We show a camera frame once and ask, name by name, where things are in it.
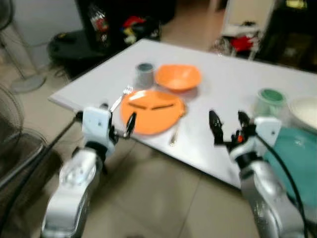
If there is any silver fork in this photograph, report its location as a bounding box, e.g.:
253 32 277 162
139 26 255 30
109 85 134 113

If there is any silver spoon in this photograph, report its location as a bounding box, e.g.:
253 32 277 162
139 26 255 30
169 113 187 147

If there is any dark wooden shelf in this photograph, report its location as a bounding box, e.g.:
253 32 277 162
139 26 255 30
257 0 317 72

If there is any green cup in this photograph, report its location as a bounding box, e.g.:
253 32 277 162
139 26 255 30
256 88 288 118

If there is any white chair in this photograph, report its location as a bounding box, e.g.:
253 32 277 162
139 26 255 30
213 0 276 61

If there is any orange bowl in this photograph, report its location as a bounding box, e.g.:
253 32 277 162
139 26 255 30
154 64 203 93

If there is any grey cup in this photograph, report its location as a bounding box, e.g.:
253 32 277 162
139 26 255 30
136 62 156 90

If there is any wire fan guard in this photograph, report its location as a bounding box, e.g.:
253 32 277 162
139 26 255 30
0 83 26 162

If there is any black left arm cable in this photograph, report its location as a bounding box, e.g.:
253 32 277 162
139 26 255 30
0 113 84 229

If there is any black round stool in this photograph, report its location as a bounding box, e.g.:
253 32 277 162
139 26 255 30
48 30 106 79

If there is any grey standing fan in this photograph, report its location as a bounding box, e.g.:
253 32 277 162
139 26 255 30
0 7 47 95

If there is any orange plate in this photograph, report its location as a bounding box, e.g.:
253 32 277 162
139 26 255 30
120 89 187 136

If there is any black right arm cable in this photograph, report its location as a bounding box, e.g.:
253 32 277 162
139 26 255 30
255 133 310 238

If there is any red and yellow toy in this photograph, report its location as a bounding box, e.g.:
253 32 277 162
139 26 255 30
122 15 148 44

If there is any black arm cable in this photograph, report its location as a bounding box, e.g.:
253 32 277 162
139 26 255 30
255 133 310 238
0 113 84 229

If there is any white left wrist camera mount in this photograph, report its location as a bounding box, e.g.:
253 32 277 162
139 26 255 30
81 106 114 145

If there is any teal plate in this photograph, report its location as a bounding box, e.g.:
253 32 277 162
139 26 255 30
263 126 317 210

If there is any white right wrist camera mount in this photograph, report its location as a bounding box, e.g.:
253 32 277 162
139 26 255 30
242 117 282 150

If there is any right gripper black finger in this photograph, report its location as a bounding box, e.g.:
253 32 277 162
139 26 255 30
208 110 225 146
237 111 251 135

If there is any red cloth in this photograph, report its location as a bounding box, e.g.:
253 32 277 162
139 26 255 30
230 35 257 54

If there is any dark chopstick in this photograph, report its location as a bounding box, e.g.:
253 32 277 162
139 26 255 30
151 103 175 110

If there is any black cabinet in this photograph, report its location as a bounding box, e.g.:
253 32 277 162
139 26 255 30
74 0 177 54

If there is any white bowl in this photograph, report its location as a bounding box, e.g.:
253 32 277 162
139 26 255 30
288 96 317 131

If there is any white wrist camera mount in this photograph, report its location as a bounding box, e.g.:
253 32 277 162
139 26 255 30
242 117 282 150
81 106 114 145

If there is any dark bottle with red label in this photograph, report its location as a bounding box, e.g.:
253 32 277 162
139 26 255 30
91 4 110 48

